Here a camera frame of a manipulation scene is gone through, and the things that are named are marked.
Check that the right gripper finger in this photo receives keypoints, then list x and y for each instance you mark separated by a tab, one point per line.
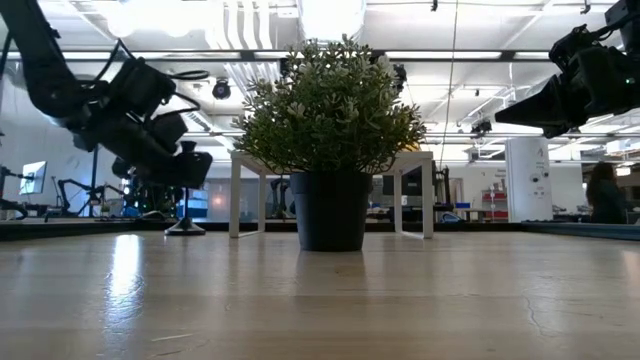
555	107

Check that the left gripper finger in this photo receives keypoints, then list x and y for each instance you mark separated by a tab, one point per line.
170	172

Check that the amber glass candle holder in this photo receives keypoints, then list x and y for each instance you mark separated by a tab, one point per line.
411	147

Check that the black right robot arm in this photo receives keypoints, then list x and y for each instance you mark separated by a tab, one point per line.
627	20

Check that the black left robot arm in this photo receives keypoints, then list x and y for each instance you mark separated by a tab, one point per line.
45	70

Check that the white round pillar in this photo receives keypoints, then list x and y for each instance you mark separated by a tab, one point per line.
527	180

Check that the person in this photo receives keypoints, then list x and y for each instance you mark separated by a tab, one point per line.
605	200

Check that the computer monitor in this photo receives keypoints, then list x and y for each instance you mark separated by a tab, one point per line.
34	177

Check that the white perforated metal shelf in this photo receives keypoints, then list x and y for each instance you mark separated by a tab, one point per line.
427	200

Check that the green artificial plant black pot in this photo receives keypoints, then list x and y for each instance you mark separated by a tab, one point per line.
330	210

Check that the black ceiling camera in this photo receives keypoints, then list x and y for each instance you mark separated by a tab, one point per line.
221	90

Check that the black table frame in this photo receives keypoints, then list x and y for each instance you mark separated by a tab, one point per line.
75	230

